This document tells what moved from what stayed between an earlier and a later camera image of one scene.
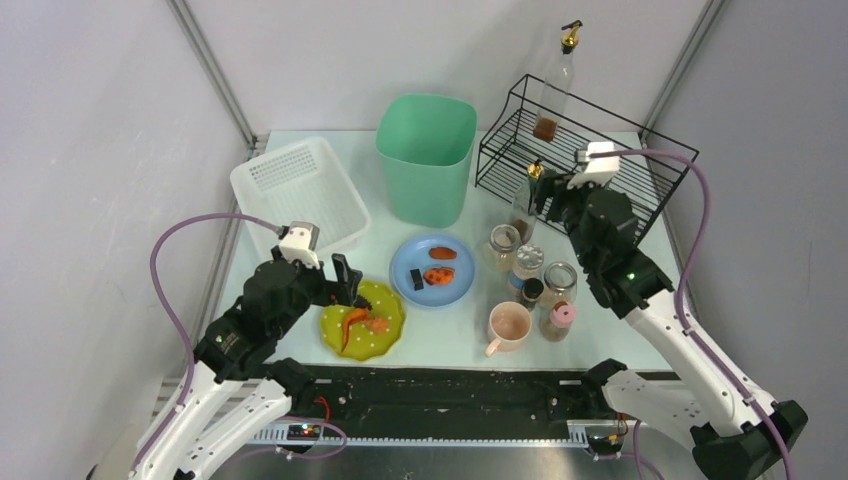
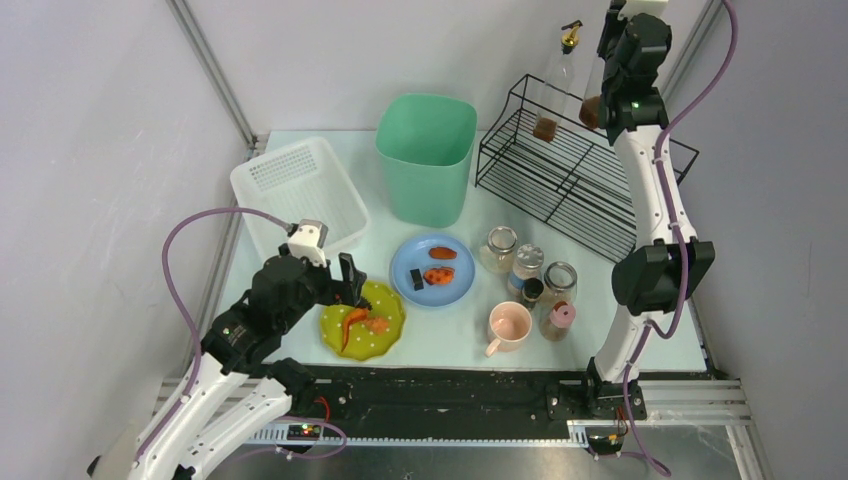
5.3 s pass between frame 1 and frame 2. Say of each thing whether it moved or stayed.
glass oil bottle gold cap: moved
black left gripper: stayed
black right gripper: moved
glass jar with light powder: stayed
